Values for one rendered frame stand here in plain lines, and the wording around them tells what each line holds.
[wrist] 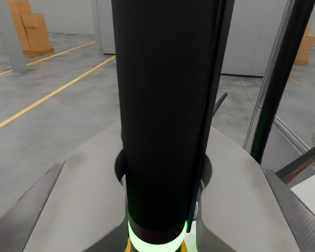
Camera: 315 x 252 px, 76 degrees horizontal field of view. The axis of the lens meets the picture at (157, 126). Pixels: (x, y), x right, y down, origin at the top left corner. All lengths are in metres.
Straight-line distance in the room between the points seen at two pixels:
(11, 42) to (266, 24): 6.04
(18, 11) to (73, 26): 6.07
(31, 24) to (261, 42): 6.84
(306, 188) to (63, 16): 14.25
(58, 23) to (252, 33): 11.49
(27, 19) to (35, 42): 0.67
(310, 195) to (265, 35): 5.38
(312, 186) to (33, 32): 8.23
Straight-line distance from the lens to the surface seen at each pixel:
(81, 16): 13.85
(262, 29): 5.77
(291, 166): 0.29
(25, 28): 8.52
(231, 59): 5.75
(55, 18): 14.71
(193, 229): 0.21
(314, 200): 0.56
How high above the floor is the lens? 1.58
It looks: 31 degrees down
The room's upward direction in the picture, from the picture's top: 2 degrees clockwise
